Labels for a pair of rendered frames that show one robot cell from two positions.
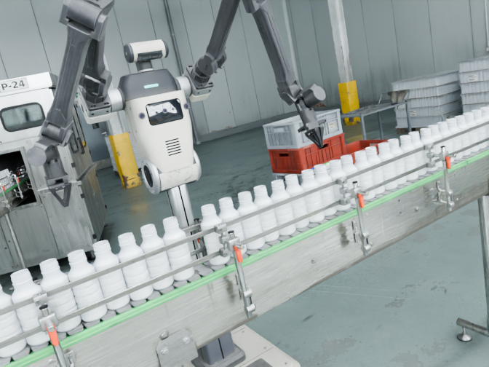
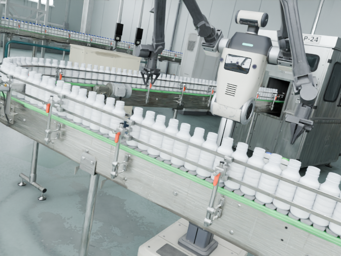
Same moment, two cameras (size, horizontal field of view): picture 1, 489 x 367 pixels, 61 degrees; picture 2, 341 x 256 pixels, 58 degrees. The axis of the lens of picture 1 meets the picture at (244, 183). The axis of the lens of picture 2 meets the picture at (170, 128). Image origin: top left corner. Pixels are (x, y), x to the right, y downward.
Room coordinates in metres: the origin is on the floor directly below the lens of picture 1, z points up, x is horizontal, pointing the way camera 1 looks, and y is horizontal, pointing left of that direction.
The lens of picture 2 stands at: (0.59, -1.08, 1.43)
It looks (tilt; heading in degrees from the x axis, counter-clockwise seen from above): 14 degrees down; 60
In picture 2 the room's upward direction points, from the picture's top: 12 degrees clockwise
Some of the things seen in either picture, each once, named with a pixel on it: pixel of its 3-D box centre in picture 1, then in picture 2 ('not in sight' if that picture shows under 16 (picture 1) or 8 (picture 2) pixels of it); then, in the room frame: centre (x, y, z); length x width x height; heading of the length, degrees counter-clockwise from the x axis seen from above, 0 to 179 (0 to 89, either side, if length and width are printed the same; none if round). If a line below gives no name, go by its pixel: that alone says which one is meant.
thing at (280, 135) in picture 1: (303, 129); not in sight; (3.76, -0.62, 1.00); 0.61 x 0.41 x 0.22; 127
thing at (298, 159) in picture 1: (308, 152); not in sight; (3.77, -0.63, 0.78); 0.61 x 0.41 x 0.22; 126
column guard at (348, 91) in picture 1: (349, 103); not in sight; (11.00, -3.13, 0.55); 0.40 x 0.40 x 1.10; 30
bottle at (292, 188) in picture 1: (295, 201); (195, 149); (1.25, -0.14, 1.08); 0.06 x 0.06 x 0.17
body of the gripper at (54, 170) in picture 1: (54, 170); (151, 64); (1.34, 0.58, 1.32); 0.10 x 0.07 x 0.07; 27
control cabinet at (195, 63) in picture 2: not in sight; (197, 74); (4.72, 5.36, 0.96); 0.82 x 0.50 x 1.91; 12
